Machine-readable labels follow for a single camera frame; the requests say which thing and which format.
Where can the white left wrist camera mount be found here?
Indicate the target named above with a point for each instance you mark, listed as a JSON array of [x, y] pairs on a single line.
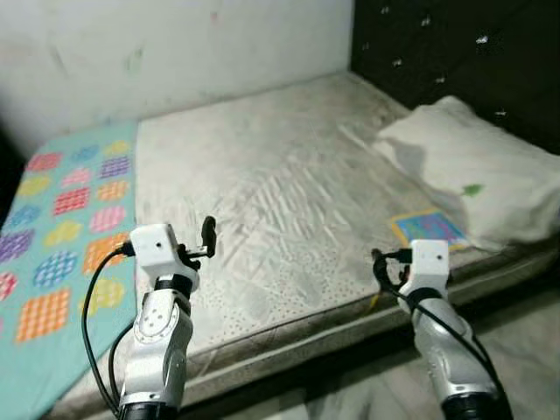
[[157, 249]]

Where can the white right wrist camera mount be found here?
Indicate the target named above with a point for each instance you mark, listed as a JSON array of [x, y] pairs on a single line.
[[430, 262]]

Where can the grey quilted mattress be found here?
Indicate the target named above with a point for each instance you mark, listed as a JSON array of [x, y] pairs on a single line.
[[289, 192]]

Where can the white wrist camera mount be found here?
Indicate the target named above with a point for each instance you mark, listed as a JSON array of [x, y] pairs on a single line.
[[157, 249], [430, 262]]

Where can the white pillow green tree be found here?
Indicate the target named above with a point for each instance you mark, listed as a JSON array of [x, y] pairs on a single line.
[[472, 166]]

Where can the teal towel colourful shapes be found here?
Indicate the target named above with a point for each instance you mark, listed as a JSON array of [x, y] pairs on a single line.
[[61, 236]]

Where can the black tufted headboard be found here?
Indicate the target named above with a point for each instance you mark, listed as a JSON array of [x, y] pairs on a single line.
[[464, 52]]

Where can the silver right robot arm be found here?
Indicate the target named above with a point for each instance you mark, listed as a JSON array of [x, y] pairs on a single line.
[[455, 367]]

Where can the blue yellow children's book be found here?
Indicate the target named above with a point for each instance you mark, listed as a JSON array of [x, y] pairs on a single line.
[[429, 229]]

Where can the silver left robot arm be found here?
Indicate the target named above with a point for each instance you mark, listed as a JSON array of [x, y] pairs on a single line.
[[157, 350]]

